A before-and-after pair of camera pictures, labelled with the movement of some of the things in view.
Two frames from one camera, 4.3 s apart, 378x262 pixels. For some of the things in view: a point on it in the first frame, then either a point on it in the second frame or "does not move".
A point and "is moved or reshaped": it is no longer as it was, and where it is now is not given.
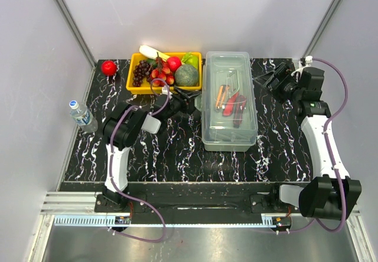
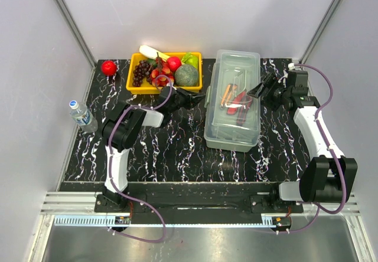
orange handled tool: [221, 98] → [229, 92]
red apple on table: [108, 67] does not move
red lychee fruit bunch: [162, 75] does not move
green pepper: [189, 58] does not move
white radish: [150, 52] does not move
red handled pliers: [228, 107] → [238, 101]
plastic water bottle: [82, 117] does not move
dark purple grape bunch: [140, 71] does not move
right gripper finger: [267, 76] → [255, 91]
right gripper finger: [264, 81] → [255, 91]
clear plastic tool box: [227, 102] is moved or reshaped
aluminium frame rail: [70, 203] does not move
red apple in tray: [173, 62] does not move
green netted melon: [186, 75] does not move
